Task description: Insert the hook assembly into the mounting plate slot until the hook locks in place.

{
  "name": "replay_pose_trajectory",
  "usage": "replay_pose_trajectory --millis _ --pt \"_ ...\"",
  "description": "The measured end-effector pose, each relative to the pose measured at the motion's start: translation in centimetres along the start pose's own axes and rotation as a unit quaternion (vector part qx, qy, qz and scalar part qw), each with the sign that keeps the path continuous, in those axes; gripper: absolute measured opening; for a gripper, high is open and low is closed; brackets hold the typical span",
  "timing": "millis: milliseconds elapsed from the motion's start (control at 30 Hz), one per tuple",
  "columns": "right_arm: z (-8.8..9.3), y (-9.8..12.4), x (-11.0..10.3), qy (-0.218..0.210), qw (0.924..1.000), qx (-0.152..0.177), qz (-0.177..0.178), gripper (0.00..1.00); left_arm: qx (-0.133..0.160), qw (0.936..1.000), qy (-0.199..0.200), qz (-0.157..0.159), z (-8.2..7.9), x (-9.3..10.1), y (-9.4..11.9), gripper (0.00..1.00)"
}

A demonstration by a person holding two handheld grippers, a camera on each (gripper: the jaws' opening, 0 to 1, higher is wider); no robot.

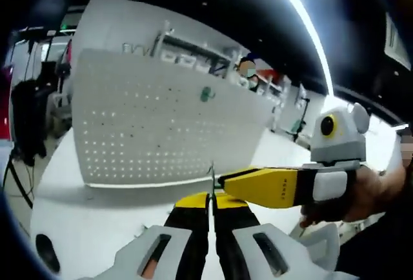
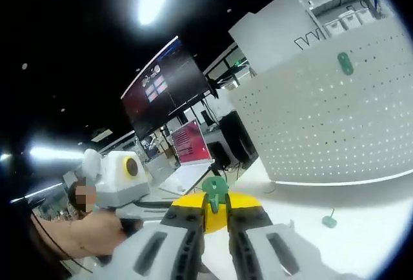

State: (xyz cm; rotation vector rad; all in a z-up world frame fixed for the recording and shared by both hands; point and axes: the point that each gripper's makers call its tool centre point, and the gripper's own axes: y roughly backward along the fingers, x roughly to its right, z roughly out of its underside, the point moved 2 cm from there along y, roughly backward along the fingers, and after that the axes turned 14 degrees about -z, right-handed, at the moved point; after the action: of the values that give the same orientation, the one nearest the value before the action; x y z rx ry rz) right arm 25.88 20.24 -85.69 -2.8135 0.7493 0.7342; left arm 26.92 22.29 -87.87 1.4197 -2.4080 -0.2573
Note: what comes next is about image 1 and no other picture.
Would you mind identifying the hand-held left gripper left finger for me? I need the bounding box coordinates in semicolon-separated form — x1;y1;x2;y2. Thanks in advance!
77;192;210;280

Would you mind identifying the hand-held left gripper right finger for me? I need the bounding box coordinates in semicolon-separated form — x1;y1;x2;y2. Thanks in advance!
212;194;324;280

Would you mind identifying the white perforated mounting plate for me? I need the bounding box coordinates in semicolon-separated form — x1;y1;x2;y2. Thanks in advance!
72;47;272;189

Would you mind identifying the person's right hand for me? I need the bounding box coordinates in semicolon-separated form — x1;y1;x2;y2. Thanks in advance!
299;165;398;228

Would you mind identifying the black upright stand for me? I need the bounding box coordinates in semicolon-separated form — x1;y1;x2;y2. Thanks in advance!
283;97;311;141

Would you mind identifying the person's dark clothing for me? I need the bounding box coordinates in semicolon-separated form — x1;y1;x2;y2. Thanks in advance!
335;210;413;280

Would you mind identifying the ceiling air vent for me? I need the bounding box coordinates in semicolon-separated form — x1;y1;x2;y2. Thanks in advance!
385;12;408;63

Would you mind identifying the ceiling light strip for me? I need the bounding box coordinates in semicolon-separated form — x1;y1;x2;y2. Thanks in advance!
261;0;335;97

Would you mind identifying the white metal shelf rack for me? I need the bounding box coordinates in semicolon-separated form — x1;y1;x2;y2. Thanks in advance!
121;20;246;74

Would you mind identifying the black tripod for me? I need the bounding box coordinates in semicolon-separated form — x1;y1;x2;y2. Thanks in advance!
2;154;35;210

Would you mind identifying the black office chair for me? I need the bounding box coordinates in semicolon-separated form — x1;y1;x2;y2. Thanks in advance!
10;79;48;167

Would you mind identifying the red screen monitor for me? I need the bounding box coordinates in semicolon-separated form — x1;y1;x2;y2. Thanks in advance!
0;68;14;142

